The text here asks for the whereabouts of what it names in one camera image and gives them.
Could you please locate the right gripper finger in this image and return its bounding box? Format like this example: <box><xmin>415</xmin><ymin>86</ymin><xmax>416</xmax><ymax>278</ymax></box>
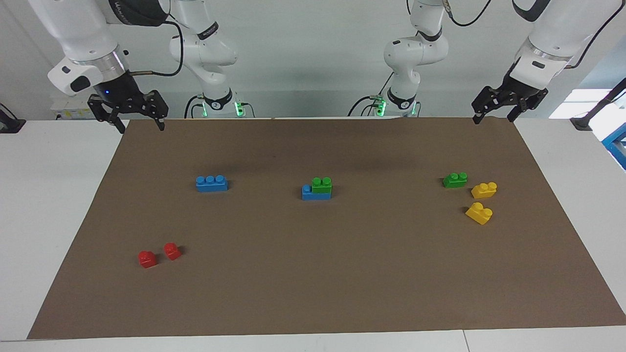
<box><xmin>88</xmin><ymin>95</ymin><xmax>126</xmax><ymax>134</ymax></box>
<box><xmin>142</xmin><ymin>89</ymin><xmax>169</xmax><ymax>132</ymax></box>

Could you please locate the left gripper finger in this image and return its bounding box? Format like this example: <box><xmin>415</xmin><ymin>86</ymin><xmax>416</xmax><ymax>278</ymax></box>
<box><xmin>472</xmin><ymin>86</ymin><xmax>505</xmax><ymax>124</ymax></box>
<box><xmin>507</xmin><ymin>92</ymin><xmax>548</xmax><ymax>123</ymax></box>

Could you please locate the blue three-stud block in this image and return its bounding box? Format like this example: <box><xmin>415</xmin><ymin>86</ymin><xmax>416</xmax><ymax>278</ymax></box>
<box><xmin>302</xmin><ymin>184</ymin><xmax>332</xmax><ymax>201</ymax></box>
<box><xmin>196</xmin><ymin>175</ymin><xmax>228</xmax><ymax>193</ymax></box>

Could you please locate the yellow two-stud block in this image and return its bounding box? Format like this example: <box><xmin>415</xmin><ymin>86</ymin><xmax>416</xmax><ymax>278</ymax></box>
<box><xmin>465</xmin><ymin>202</ymin><xmax>493</xmax><ymax>225</ymax></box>
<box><xmin>471</xmin><ymin>182</ymin><xmax>498</xmax><ymax>199</ymax></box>

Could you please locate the white side table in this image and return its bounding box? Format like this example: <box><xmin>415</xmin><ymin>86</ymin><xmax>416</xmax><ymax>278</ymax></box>
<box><xmin>549</xmin><ymin>88</ymin><xmax>619</xmax><ymax>120</ymax></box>

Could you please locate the black table clamp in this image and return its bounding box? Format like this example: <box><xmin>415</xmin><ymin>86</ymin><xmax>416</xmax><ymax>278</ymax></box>
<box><xmin>0</xmin><ymin>104</ymin><xmax>26</xmax><ymax>133</ymax></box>

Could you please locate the brown table mat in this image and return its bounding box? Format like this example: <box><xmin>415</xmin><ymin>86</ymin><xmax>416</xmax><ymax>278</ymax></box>
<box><xmin>27</xmin><ymin>117</ymin><xmax>626</xmax><ymax>339</ymax></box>

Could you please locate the black right base cable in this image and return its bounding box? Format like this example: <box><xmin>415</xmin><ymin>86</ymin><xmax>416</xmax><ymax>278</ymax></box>
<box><xmin>184</xmin><ymin>94</ymin><xmax>203</xmax><ymax>119</ymax></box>

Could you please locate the black base cable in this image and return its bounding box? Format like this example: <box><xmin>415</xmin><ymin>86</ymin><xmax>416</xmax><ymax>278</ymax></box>
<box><xmin>347</xmin><ymin>72</ymin><xmax>394</xmax><ymax>117</ymax></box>
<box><xmin>184</xmin><ymin>94</ymin><xmax>203</xmax><ymax>119</ymax></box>

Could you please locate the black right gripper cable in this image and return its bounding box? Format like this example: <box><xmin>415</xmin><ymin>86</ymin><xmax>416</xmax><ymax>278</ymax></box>
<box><xmin>128</xmin><ymin>0</ymin><xmax>184</xmax><ymax>77</ymax></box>

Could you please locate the black camera stand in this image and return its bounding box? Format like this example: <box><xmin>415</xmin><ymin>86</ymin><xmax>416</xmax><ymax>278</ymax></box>
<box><xmin>570</xmin><ymin>78</ymin><xmax>626</xmax><ymax>131</ymax></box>

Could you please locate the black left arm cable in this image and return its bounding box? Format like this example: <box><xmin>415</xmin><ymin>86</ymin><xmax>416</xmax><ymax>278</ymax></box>
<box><xmin>443</xmin><ymin>0</ymin><xmax>624</xmax><ymax>69</ymax></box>

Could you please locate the blue metal frame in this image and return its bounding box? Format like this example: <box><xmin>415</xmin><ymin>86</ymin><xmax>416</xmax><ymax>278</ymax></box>
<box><xmin>602</xmin><ymin>122</ymin><xmax>626</xmax><ymax>171</ymax></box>

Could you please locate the black left base cable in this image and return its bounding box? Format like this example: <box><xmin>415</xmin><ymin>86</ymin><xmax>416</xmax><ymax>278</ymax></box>
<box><xmin>347</xmin><ymin>72</ymin><xmax>394</xmax><ymax>117</ymax></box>

